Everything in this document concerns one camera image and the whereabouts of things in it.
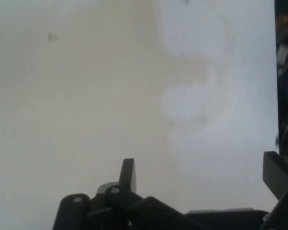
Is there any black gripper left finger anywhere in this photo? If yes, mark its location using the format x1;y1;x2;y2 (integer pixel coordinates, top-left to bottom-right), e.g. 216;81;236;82
52;158;207;230

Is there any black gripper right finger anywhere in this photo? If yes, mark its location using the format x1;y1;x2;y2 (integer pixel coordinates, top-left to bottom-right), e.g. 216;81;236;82
261;150;288;230

